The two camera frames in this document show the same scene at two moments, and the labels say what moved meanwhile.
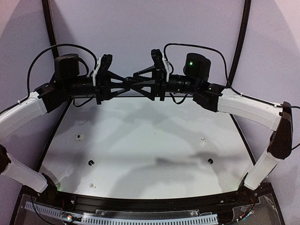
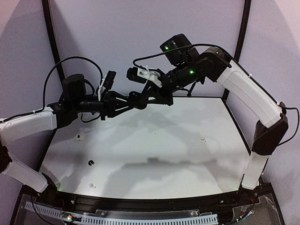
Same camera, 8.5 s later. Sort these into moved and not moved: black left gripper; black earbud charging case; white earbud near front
Moved: black left gripper; black earbud charging case
Not moved: white earbud near front
